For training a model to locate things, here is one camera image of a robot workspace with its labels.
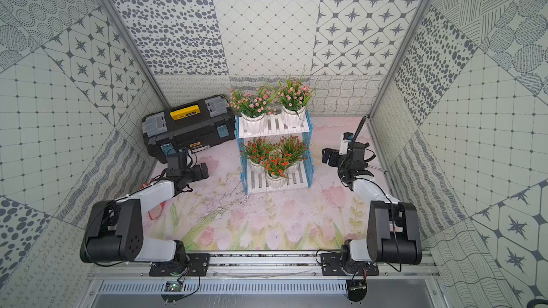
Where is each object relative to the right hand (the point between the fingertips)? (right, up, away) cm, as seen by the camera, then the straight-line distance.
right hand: (334, 153), depth 92 cm
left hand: (-59, -7, +1) cm, 59 cm away
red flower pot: (-34, +1, -6) cm, 34 cm away
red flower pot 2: (-20, +3, -4) cm, 21 cm away
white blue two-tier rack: (-15, -9, +4) cm, 18 cm away
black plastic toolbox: (-63, +12, +2) cm, 64 cm away
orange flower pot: (-26, -5, -10) cm, 28 cm away
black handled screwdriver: (+23, -8, +7) cm, 25 cm away
